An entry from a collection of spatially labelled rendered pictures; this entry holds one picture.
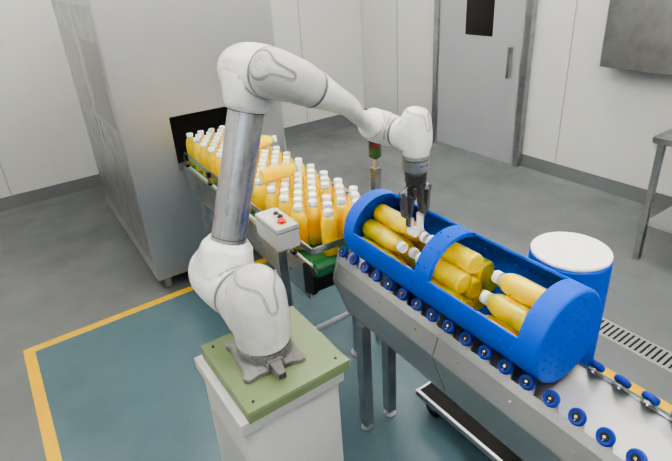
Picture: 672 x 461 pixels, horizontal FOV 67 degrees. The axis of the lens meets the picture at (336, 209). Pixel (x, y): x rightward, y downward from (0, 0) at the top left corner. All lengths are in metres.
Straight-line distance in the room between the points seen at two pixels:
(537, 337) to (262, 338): 0.70
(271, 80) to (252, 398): 0.80
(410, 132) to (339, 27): 5.37
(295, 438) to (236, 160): 0.79
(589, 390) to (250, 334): 0.94
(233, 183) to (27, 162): 4.56
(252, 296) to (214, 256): 0.20
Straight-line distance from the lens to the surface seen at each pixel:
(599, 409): 1.61
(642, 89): 4.89
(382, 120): 1.71
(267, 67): 1.23
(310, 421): 1.57
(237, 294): 1.35
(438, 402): 2.61
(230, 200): 1.44
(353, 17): 7.08
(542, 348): 1.44
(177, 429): 2.86
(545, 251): 2.03
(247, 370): 1.46
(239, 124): 1.40
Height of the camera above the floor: 2.03
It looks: 26 degrees down
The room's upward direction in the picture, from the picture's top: 4 degrees counter-clockwise
